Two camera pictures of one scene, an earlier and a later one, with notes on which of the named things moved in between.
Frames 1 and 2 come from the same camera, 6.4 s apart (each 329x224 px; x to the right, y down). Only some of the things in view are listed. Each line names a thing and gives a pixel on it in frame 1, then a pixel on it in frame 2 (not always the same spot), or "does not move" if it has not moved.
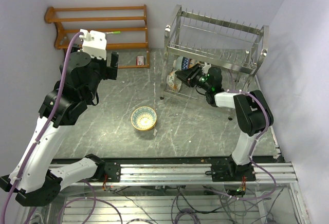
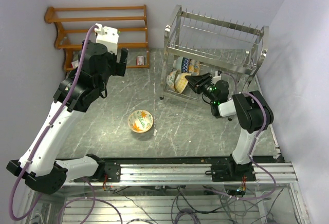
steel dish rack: [204, 55] does not move
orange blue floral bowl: [193, 62] does not move
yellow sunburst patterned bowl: [143, 118] -> [180, 81]
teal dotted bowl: [177, 63] does not move
